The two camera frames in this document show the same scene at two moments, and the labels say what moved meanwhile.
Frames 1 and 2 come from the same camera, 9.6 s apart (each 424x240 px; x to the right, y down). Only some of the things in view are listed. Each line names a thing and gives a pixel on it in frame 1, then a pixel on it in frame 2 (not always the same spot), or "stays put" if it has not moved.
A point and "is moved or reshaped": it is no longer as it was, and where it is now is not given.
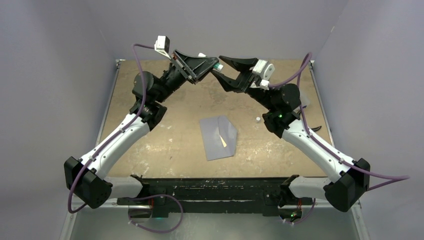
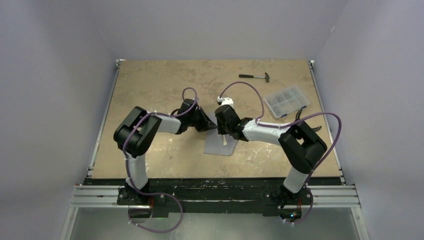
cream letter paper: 223,141 is moved or reshaped
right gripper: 243,82 → 222,130
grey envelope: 211,129 stays put
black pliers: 315,129 stays put
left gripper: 197,65 → 205,125
